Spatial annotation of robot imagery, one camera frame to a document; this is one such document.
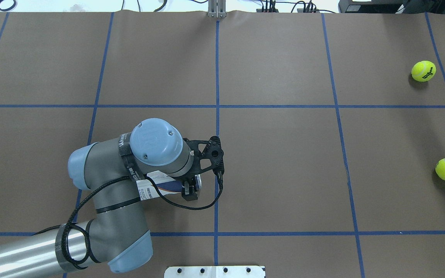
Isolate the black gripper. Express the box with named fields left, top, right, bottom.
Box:
left=182, top=176, right=202, bottom=201

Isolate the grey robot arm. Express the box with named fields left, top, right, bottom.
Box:
left=0, top=118, right=212, bottom=278

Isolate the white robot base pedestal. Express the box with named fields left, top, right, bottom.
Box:
left=164, top=265, right=267, bottom=278

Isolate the clear tennis ball can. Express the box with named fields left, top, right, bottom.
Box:
left=136, top=171, right=183, bottom=200

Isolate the yellow tennis ball two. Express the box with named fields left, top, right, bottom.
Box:
left=411, top=61, right=437, bottom=81

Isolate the aluminium frame post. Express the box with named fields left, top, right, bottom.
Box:
left=207, top=0, right=227, bottom=19

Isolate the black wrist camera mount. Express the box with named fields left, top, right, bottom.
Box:
left=182, top=136, right=224, bottom=184

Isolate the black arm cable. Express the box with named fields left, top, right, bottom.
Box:
left=31, top=172, right=224, bottom=271

